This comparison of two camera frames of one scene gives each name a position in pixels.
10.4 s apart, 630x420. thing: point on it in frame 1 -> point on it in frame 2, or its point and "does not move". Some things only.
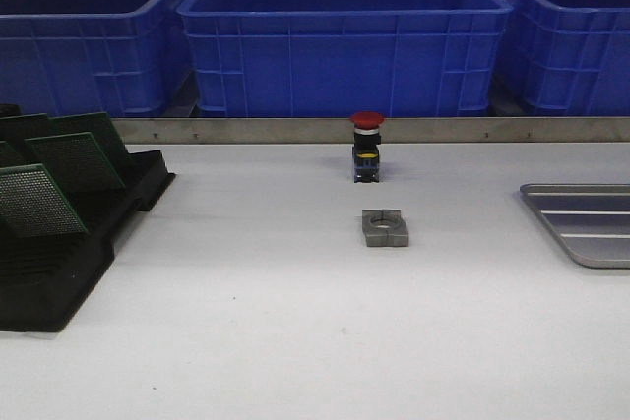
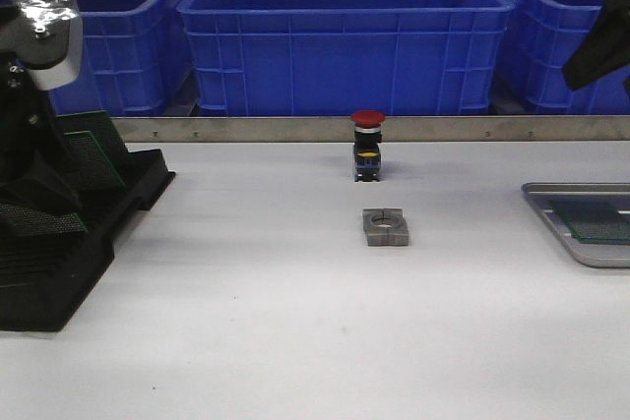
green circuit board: x=32 y=205 -> x=595 y=221
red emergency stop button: x=365 y=151 does not move
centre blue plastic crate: x=345 y=41 does not move
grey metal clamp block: x=385 y=227 does not move
